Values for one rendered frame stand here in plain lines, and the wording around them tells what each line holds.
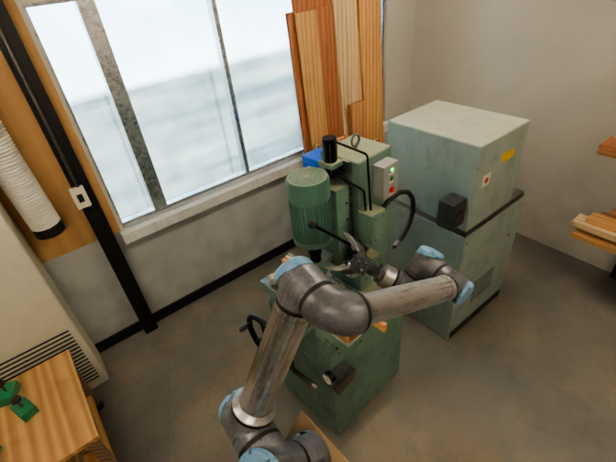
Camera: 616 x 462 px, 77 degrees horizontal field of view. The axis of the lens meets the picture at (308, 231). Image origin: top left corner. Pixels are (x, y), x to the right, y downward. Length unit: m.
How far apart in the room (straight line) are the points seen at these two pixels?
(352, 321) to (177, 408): 1.95
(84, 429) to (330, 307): 1.57
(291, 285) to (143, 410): 1.99
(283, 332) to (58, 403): 1.56
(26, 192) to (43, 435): 1.18
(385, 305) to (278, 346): 0.32
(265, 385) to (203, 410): 1.48
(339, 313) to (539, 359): 2.15
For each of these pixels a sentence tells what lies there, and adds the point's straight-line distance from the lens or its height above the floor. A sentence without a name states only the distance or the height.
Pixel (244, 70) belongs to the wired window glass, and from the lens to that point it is 2.95.
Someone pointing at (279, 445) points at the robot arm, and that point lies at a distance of 1.38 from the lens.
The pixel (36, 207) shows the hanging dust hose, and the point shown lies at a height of 1.27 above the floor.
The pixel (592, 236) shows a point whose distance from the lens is 3.15.
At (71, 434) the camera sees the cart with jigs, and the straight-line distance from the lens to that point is 2.28.
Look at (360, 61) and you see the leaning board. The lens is 3.39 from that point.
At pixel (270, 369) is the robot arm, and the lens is 1.19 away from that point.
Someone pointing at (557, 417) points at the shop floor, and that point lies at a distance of 2.76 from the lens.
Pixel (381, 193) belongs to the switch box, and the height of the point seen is 1.36.
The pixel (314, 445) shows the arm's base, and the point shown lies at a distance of 1.48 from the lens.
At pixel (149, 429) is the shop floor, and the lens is 2.76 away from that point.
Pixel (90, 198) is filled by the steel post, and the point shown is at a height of 1.17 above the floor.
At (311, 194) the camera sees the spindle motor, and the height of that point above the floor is 1.47.
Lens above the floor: 2.21
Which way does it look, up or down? 35 degrees down
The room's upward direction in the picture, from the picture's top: 6 degrees counter-clockwise
